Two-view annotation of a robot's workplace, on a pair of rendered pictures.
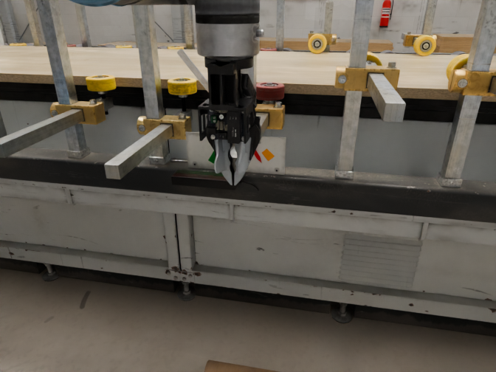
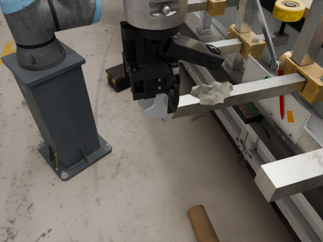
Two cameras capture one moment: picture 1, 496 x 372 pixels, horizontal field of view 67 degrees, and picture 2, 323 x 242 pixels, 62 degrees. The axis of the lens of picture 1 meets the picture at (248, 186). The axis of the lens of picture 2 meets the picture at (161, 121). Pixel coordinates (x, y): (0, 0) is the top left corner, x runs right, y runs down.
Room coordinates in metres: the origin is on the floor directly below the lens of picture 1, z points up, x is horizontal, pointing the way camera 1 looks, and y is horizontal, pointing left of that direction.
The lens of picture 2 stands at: (0.40, -0.31, 1.20)
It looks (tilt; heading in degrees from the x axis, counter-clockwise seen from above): 45 degrees down; 62
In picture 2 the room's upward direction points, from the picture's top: straight up
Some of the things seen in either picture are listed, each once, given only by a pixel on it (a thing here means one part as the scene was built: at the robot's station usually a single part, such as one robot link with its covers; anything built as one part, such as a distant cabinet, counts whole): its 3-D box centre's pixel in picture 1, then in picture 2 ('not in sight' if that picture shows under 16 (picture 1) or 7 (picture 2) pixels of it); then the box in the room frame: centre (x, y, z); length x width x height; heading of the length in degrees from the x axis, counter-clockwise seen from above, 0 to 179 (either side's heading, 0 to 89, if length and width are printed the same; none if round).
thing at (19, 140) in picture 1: (63, 122); (189, 6); (0.93, 0.47, 0.83); 0.44 x 0.03 x 0.04; 169
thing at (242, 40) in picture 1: (230, 40); (156, 5); (0.58, 0.03, 1.05); 0.10 x 0.09 x 0.05; 79
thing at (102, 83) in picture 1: (102, 95); not in sight; (1.13, 0.43, 0.85); 0.08 x 0.08 x 0.11
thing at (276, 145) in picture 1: (235, 153); (269, 95); (0.91, 0.03, 0.75); 0.26 x 0.01 x 0.10; 79
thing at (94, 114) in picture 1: (77, 112); (210, 1); (1.02, 0.47, 0.83); 0.14 x 0.06 x 0.05; 79
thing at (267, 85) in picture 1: (269, 104); not in sight; (1.01, -0.06, 0.85); 0.08 x 0.08 x 0.11
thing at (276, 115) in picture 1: (257, 115); (304, 75); (0.93, -0.02, 0.85); 0.14 x 0.06 x 0.05; 79
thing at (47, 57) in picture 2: not in sight; (38, 47); (0.43, 0.78, 0.65); 0.19 x 0.19 x 0.10
